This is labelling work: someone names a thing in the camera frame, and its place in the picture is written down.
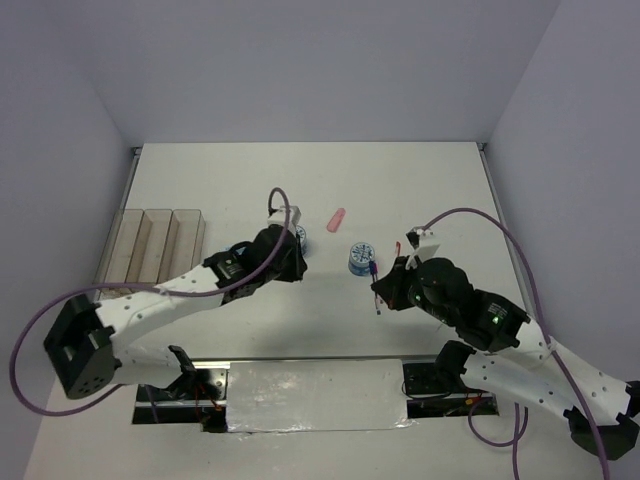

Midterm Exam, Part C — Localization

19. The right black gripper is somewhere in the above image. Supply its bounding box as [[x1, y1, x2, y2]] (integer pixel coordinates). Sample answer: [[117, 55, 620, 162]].
[[371, 253, 454, 325]]

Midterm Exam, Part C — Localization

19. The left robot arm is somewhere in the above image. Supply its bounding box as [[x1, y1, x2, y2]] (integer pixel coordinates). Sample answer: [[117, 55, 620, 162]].
[[44, 225, 307, 400]]

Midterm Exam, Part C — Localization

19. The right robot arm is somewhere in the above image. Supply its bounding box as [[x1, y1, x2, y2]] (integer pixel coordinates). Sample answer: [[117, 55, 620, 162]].
[[371, 257, 639, 460]]

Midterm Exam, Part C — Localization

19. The left blue jar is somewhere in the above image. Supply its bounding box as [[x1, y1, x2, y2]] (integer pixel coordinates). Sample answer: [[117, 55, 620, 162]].
[[296, 225, 307, 257]]

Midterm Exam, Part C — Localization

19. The blue jar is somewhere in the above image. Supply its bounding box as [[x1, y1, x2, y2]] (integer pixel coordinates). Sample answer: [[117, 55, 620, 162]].
[[296, 225, 307, 257], [348, 242, 375, 277]]

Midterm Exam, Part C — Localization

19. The right blue jar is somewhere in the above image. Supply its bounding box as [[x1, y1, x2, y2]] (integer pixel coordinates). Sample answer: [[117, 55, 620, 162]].
[[348, 242, 375, 277]]

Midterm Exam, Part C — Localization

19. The pink eraser case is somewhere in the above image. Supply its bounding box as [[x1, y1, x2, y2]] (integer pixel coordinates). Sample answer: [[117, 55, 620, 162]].
[[326, 208, 346, 233]]

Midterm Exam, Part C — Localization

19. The silver taped cover plate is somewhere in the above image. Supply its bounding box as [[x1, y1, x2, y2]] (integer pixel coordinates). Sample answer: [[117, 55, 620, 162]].
[[226, 359, 411, 433]]

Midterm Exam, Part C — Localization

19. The clear compartment organizer tray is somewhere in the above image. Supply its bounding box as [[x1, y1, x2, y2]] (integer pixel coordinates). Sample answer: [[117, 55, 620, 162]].
[[95, 209, 206, 300]]

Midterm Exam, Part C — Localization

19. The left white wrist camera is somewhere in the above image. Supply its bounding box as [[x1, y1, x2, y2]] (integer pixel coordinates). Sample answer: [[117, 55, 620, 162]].
[[267, 206, 302, 233]]

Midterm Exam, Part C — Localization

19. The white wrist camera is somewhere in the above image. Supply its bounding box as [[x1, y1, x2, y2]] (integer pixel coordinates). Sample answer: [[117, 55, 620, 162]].
[[267, 206, 302, 233], [405, 227, 440, 270]]

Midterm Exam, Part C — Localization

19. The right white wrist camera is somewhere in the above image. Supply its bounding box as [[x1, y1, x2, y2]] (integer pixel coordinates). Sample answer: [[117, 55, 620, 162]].
[[405, 227, 440, 270]]

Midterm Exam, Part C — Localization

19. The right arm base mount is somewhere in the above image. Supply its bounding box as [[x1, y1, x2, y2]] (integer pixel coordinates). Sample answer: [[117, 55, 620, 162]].
[[401, 341, 499, 419]]

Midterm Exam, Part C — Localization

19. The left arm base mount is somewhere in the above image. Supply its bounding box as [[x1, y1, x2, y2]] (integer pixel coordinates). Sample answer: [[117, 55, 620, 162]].
[[132, 346, 229, 434]]

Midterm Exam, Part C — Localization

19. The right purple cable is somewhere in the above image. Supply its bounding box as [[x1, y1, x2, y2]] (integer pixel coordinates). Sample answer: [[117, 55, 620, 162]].
[[412, 207, 614, 480]]

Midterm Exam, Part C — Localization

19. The purple cable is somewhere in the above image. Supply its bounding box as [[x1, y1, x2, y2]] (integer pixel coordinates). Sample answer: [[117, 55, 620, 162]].
[[412, 207, 614, 480], [8, 187, 301, 417]]

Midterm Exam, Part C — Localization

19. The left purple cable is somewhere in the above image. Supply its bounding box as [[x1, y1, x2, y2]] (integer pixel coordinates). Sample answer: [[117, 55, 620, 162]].
[[8, 187, 301, 417]]

